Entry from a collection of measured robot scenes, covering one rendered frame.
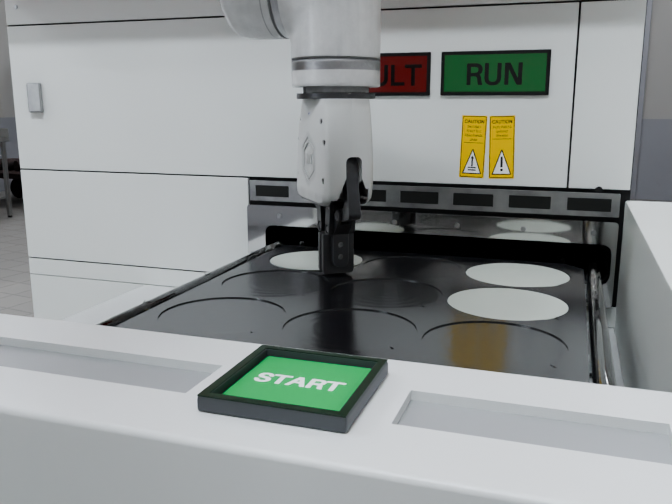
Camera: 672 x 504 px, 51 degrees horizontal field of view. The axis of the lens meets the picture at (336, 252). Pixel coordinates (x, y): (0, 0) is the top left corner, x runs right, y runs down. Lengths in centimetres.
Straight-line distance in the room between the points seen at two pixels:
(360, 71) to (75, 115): 50
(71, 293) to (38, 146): 21
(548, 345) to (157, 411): 33
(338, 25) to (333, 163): 12
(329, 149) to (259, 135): 27
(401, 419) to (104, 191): 80
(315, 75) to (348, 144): 7
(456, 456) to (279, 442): 6
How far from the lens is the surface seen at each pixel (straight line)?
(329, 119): 63
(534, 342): 53
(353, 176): 64
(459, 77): 82
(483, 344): 51
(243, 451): 23
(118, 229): 102
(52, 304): 112
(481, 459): 23
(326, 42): 64
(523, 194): 81
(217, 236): 93
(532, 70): 81
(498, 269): 74
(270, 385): 27
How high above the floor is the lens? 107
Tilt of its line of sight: 12 degrees down
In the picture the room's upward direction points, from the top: straight up
